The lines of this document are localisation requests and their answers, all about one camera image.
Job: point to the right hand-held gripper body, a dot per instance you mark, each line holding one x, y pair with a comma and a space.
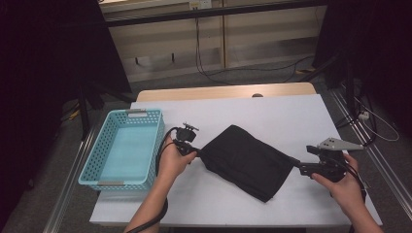
330, 165

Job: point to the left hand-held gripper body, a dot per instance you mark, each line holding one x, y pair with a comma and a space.
185, 137

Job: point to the black pants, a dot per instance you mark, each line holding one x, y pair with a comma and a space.
246, 161

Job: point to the light blue plastic basket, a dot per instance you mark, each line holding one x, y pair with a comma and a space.
129, 152

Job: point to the person's left hand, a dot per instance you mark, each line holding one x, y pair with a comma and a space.
170, 166

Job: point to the person's right hand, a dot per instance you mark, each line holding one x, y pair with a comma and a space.
348, 194

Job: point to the wooden table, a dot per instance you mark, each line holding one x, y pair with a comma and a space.
194, 92

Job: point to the white power plug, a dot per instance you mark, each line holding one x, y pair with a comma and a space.
364, 115

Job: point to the round table grommet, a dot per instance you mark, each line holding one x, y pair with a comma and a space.
257, 95

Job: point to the black stand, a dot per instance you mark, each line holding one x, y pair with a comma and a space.
349, 84
85, 113

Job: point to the black curtain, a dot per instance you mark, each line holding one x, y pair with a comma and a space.
48, 64
388, 48

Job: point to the aluminium floor rail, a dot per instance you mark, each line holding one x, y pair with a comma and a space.
382, 161
69, 184

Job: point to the white wall socket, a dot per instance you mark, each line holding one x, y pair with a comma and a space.
202, 4

